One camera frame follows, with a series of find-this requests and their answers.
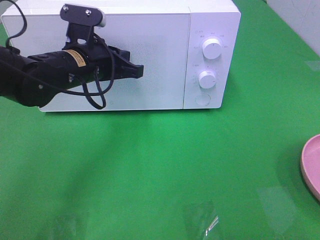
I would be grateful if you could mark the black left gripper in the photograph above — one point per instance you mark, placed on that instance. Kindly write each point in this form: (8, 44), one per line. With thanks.
(113, 62)

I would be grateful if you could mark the white microwave knob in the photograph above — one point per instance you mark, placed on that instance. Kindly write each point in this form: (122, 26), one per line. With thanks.
(207, 79)
(211, 48)

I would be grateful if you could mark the round white door button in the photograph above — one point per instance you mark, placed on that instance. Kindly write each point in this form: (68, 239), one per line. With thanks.
(203, 99)

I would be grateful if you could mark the pink round plate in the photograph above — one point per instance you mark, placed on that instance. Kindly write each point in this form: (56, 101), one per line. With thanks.
(310, 165)

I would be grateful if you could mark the white microwave door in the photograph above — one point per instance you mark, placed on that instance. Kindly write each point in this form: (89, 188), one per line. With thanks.
(159, 42)

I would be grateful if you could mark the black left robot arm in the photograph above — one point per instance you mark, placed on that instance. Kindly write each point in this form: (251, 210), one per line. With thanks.
(77, 69)

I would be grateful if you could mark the white microwave oven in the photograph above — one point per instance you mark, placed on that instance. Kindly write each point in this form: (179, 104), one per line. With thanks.
(35, 27)

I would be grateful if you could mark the white partition panel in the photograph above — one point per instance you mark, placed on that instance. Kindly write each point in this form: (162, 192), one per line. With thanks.
(303, 16)

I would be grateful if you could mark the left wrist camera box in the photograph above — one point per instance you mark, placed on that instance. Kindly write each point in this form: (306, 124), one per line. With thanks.
(81, 20)

